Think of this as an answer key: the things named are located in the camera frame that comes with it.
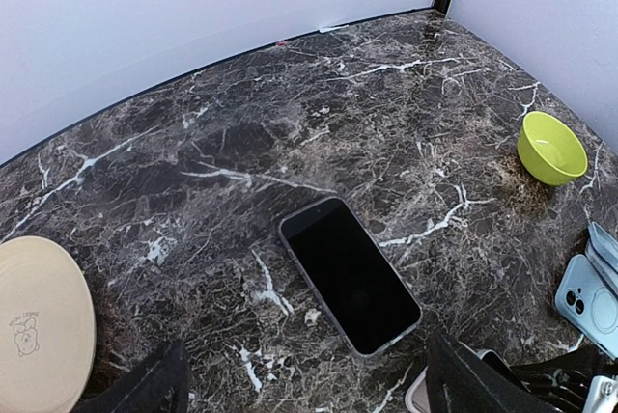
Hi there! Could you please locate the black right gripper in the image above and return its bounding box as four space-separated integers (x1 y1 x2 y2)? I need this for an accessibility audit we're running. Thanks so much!
478 347 617 412

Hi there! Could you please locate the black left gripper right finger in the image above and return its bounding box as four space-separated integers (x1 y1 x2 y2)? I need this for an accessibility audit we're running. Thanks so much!
426 333 556 413

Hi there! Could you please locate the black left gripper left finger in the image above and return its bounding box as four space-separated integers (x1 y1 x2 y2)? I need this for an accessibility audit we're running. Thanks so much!
72 340 190 412

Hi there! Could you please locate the purple-edged black phone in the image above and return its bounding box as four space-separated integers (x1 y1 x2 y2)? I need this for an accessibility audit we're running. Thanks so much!
278 196 422 358

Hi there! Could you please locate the pink phone case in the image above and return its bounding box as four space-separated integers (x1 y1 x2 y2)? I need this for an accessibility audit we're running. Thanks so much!
405 369 431 413

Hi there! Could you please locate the grey-blue phone case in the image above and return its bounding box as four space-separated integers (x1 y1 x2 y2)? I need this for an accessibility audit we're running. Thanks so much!
585 222 617 294

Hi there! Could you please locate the light blue phone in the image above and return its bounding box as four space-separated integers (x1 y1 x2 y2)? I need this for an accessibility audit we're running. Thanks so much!
554 254 617 360

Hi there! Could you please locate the beige ceramic plate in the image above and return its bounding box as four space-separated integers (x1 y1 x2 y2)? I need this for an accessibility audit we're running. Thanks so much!
1 236 96 412

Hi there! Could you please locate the lime green bowl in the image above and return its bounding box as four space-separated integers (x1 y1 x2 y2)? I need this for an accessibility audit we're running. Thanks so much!
517 111 588 186

